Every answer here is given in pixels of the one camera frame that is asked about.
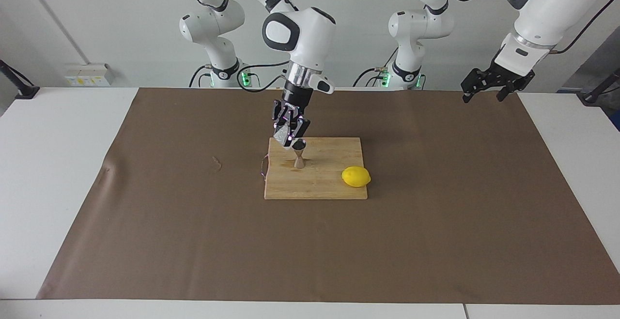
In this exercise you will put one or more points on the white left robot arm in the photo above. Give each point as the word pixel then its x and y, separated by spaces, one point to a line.
pixel 547 4

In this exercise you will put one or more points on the dark grey partition panel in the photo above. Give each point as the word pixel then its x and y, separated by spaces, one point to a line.
pixel 598 62

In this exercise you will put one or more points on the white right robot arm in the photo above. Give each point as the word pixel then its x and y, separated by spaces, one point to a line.
pixel 310 33

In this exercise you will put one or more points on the brown paper table mat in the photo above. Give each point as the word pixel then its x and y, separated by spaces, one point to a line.
pixel 290 251

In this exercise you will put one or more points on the yellow lemon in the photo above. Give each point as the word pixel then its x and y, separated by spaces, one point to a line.
pixel 356 176

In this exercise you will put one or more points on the white wall socket box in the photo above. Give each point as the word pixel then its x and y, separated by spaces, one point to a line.
pixel 89 74

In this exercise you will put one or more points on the black clamp stand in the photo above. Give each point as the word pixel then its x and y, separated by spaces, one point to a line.
pixel 598 94
pixel 22 90

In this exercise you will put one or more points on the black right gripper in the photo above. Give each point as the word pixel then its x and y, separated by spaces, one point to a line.
pixel 298 98

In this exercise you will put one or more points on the clear textured glass cup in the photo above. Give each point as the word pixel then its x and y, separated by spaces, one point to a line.
pixel 282 137

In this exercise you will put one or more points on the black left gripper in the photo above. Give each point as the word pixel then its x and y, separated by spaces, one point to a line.
pixel 508 74

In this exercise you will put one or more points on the steel double jigger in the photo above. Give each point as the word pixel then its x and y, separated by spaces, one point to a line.
pixel 299 161

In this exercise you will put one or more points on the wooden cutting board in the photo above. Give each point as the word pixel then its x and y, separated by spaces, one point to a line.
pixel 329 183

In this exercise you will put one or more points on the blue object at table edge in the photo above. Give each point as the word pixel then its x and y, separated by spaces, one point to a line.
pixel 616 123

